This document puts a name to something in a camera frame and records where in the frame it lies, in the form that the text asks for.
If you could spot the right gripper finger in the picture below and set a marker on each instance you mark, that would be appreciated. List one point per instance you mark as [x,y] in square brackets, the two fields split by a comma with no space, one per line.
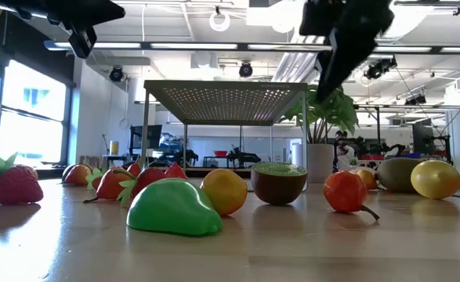
[339,66]

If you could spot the black ceiling spotlight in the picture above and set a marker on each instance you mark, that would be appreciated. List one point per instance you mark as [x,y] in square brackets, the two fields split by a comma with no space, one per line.
[116,73]
[245,69]

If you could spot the red toy strawberry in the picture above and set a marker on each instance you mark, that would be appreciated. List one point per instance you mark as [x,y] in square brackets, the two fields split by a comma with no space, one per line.
[14,188]
[95,180]
[148,180]
[134,169]

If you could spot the potted green plant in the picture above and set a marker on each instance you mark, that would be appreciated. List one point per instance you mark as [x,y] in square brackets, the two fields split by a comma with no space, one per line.
[335,115]

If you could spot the red background bowl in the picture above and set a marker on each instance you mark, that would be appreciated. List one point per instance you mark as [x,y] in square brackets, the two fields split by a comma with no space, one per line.
[220,153]

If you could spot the red orange toy persimmon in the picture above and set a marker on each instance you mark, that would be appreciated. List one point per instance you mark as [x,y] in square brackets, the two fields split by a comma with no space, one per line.
[344,192]

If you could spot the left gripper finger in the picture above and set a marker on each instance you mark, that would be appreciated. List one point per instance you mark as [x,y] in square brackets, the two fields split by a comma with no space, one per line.
[82,41]
[92,13]

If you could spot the small orange toy fruit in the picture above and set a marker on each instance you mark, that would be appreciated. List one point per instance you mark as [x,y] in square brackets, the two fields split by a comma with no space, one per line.
[368,180]

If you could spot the person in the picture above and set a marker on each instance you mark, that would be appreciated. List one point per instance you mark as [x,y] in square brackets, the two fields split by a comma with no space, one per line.
[345,156]

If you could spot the green toy pear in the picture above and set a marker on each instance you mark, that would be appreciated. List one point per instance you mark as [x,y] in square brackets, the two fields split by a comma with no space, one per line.
[172,209]

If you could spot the round yellow toy lemon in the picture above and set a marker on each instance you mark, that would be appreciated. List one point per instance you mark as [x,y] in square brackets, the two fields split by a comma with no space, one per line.
[435,180]

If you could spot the orange yellow toy pear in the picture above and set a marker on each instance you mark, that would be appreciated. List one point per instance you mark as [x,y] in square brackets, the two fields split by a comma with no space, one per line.
[225,192]

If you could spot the black computer monitor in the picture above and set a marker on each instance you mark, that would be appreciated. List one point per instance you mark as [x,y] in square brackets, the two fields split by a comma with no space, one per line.
[145,137]

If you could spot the dark background monitor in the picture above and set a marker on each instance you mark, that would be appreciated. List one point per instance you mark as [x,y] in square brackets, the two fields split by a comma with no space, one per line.
[421,139]

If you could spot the yellow cylinder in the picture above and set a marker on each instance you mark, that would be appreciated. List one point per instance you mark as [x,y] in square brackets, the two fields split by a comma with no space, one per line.
[114,147]

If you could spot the brown whole toy kiwi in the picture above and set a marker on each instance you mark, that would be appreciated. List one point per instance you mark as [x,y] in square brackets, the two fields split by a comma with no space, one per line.
[396,175]

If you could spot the black background robot arm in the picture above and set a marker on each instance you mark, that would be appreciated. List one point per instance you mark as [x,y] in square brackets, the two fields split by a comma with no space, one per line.
[182,156]
[242,156]

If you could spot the black ceiling track fixture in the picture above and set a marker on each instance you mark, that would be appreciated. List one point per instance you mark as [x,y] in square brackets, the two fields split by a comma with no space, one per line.
[429,3]

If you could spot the long overhead light bar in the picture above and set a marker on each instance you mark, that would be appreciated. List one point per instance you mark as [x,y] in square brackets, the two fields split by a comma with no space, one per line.
[194,45]

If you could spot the black ceiling camera rig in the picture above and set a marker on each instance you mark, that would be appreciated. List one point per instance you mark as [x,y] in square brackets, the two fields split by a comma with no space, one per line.
[380,67]

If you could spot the orange toy peach with stem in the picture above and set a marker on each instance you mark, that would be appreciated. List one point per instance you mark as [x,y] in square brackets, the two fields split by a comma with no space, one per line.
[110,186]

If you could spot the large bright window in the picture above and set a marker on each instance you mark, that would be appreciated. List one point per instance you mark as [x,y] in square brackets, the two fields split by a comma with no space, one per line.
[33,117]

